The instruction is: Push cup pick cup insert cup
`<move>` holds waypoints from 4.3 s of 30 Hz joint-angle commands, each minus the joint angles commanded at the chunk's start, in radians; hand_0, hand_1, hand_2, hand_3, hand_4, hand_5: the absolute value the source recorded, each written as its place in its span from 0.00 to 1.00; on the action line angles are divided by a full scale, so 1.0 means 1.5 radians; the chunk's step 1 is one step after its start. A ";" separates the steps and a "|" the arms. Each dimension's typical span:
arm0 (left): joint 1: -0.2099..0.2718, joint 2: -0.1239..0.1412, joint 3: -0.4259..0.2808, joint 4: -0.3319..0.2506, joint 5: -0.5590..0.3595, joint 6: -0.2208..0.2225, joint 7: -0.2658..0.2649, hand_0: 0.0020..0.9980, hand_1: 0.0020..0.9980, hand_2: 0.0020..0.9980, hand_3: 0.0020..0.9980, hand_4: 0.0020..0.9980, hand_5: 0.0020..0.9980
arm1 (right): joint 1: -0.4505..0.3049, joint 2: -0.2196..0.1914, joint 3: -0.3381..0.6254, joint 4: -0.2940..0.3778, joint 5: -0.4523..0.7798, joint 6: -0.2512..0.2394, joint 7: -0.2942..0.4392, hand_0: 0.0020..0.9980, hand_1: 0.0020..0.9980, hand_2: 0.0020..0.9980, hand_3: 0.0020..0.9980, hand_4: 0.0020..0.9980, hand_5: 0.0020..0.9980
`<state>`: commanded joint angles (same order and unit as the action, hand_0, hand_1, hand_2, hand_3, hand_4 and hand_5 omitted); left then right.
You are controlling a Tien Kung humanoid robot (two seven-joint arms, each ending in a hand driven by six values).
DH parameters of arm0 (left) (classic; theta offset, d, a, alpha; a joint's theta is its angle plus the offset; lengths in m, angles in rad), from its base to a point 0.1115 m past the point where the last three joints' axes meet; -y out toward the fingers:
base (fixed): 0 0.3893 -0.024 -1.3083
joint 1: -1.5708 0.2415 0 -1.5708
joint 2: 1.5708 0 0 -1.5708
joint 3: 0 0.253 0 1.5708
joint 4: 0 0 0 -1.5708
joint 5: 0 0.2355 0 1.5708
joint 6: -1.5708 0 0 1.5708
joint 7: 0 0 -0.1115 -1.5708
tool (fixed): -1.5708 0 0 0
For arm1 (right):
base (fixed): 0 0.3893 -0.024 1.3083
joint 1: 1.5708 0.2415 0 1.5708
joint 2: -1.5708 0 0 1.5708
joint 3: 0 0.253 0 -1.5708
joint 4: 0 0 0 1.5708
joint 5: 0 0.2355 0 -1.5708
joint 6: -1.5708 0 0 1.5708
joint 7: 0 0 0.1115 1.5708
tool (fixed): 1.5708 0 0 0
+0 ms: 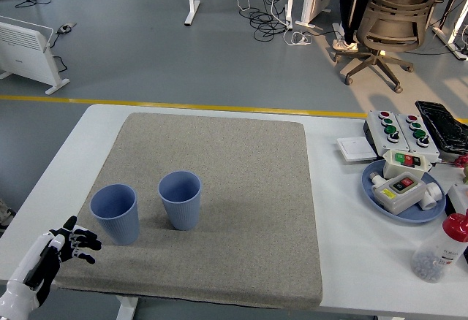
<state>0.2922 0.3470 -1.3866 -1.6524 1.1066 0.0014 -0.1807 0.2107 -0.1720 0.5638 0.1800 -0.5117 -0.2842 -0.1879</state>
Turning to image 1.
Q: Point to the white wall switch plate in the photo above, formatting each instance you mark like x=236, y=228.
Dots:
x=354, y=149

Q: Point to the white pipe fitting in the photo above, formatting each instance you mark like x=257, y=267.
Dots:
x=431, y=197

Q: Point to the olive small object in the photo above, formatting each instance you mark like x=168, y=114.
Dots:
x=465, y=177

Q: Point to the clear bottle red cap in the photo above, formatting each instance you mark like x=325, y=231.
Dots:
x=438, y=250

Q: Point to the grey floor power strip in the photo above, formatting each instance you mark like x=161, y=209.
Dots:
x=66, y=27

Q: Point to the grey-brown mat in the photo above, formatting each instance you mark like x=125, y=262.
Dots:
x=237, y=206

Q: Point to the grey red-button switch box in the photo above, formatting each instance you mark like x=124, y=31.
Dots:
x=402, y=199

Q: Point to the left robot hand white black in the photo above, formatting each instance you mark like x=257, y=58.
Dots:
x=31, y=261

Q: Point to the beige mesh office chair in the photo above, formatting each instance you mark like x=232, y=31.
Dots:
x=395, y=24

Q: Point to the black plastic tray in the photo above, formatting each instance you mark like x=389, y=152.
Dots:
x=444, y=126

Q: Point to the blue plate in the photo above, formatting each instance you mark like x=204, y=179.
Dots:
x=413, y=217

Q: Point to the white four-button control box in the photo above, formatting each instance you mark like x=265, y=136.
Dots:
x=409, y=137
x=380, y=133

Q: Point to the white green-red switch box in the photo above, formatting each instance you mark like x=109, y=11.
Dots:
x=395, y=168

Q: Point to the large white panel heater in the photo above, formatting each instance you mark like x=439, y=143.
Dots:
x=25, y=53

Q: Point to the white table leg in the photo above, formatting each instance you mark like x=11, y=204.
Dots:
x=126, y=309

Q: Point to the blue ribbed plastic cup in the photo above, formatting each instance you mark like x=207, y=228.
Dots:
x=118, y=225
x=181, y=214

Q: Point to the red small object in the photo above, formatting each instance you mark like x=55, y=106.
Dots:
x=463, y=161

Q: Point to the white desk leg frame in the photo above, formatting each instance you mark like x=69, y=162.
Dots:
x=444, y=35

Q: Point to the person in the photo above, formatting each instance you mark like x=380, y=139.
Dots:
x=351, y=9

